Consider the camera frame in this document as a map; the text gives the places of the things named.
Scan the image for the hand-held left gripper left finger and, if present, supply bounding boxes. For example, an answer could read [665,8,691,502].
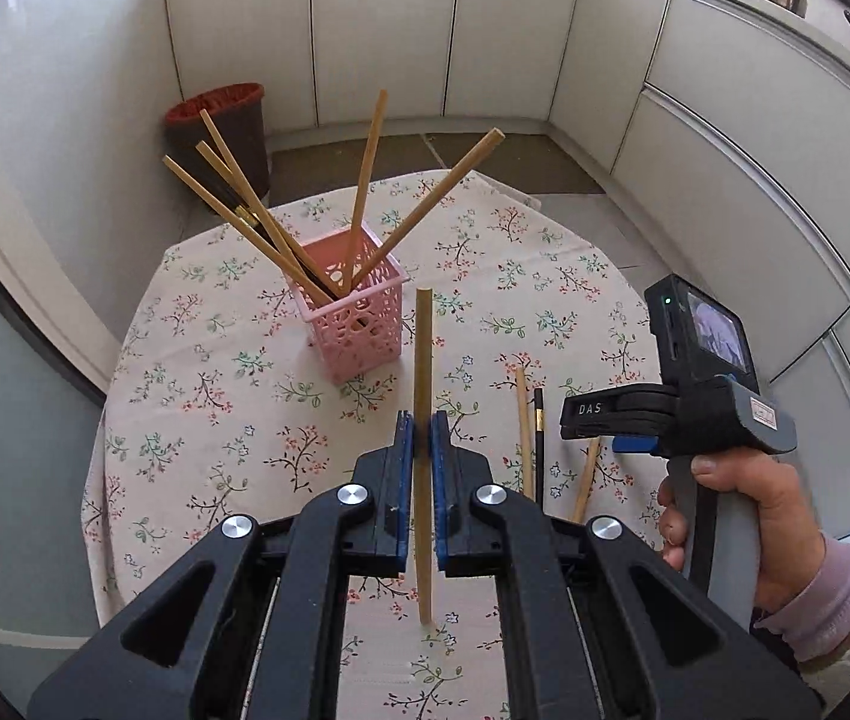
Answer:
[27,411,417,720]

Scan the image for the white kitchen cabinets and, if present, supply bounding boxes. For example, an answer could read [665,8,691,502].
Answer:
[158,0,850,541]

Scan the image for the dark trash bin red bag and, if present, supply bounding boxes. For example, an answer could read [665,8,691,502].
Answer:
[164,82,271,200]

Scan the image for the pink perforated plastic basket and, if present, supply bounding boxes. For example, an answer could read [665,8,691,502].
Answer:
[282,225,405,385]

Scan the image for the floral tablecloth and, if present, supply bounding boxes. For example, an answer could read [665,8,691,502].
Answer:
[82,169,666,720]

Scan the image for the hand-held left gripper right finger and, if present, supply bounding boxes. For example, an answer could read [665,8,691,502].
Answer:
[431,411,823,720]

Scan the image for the person's right forearm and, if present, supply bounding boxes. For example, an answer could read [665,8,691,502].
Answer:
[750,525,850,717]

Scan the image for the frosted glass door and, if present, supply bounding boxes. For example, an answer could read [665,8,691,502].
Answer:
[0,240,107,691]

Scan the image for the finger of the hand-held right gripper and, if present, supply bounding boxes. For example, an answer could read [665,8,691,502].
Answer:
[611,435,673,457]
[560,384,677,442]

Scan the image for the tan wooden chopstick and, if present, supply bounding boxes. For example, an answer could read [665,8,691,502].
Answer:
[198,109,336,301]
[413,287,437,627]
[162,155,334,306]
[342,88,390,295]
[353,127,507,286]
[515,367,537,500]
[570,439,602,524]
[194,140,306,278]

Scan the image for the black chopstick gold band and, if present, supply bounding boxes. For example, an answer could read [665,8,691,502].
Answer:
[211,174,343,299]
[533,388,546,503]

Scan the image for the person's right hand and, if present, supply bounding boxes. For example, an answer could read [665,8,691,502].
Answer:
[657,454,827,612]

